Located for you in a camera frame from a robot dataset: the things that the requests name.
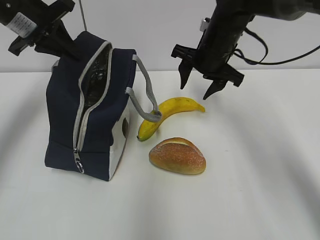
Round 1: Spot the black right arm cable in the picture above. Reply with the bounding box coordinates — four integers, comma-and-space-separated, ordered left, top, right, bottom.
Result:
234, 27, 320, 66

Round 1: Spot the yellow banana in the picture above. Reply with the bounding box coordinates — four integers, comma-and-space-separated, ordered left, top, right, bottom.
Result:
137, 97, 206, 142

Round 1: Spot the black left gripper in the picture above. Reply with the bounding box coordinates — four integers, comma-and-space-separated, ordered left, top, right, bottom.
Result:
7, 0, 81, 61

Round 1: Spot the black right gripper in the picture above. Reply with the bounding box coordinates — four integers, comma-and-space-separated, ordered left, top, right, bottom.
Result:
171, 4, 244, 100

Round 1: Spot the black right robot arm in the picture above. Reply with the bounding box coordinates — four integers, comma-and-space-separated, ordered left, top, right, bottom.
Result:
171, 0, 320, 100

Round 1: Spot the brown bread roll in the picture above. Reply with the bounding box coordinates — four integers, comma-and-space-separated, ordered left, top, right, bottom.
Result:
148, 137, 207, 175

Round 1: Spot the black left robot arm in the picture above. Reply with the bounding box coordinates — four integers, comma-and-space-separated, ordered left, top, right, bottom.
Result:
0, 0, 81, 60

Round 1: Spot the navy blue lunch bag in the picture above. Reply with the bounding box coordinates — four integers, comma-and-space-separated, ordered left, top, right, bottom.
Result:
44, 31, 162, 181

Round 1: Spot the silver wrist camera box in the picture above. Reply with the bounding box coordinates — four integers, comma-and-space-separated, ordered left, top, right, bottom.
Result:
199, 17, 211, 33

